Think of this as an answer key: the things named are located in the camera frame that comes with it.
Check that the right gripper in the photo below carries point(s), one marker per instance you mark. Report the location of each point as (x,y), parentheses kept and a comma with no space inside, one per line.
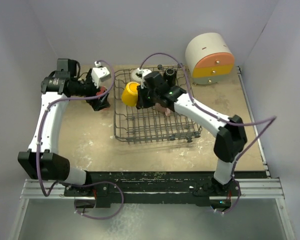
(142,102)

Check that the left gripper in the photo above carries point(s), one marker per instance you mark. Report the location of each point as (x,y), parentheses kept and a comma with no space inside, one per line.
(99,104)

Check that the pink faceted mug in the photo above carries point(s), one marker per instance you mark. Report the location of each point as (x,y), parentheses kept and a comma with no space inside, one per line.
(164,110)

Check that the pink tumbler cup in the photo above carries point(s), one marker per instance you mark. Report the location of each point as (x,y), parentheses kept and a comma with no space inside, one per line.
(102,102)

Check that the yellow mug black handle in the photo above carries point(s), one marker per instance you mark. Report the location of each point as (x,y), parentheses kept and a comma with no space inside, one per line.
(130,94)

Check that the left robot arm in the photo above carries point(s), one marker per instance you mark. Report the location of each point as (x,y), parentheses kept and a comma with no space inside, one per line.
(42,159)

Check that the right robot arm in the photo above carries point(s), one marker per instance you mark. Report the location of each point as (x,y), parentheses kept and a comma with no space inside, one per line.
(229,132)

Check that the white floral mug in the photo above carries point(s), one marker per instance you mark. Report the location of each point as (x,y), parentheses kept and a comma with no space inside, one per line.
(132,77)

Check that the round drawer cabinet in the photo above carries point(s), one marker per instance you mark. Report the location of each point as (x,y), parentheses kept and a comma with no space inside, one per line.
(208,58)

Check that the grey wire dish rack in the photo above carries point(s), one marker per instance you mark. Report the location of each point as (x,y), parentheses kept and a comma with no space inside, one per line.
(133,126)

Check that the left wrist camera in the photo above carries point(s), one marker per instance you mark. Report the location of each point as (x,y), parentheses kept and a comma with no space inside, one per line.
(99,73)

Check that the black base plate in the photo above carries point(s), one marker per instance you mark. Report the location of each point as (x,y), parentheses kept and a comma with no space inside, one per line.
(154,187)

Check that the aluminium frame rail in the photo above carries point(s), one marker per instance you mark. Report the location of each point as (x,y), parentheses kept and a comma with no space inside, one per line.
(86,139)

